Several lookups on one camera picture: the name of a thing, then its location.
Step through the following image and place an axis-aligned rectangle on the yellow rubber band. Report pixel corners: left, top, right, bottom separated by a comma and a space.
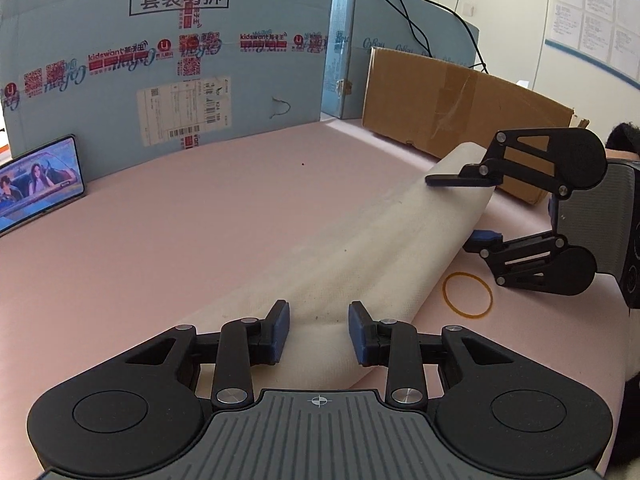
442, 271, 495, 320

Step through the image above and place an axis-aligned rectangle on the white nonwoven shopping bag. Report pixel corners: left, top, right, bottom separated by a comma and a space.
179, 142, 497, 392

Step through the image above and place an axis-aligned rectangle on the open brown cardboard box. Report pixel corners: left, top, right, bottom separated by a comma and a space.
361, 46, 591, 206

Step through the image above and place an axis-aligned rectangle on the smartphone with lit screen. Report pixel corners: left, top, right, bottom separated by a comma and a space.
0, 134, 87, 236

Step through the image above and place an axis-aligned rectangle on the large light blue box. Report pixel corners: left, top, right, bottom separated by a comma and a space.
1, 0, 331, 180

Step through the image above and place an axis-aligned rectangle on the white wall notice board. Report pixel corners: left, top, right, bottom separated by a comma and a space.
544, 0, 639, 88

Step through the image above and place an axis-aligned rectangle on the black charging cable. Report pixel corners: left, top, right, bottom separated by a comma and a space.
376, 0, 490, 74

